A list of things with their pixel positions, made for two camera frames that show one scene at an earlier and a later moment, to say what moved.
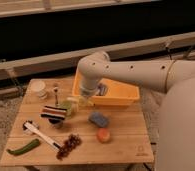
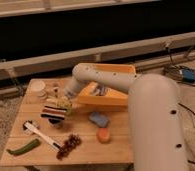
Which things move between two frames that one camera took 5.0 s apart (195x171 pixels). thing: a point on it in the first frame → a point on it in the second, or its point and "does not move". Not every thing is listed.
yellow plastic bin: x=118 y=92 does not move
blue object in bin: x=101 y=89 does not move
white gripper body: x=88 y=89 → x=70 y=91
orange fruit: x=103 y=135 does not move
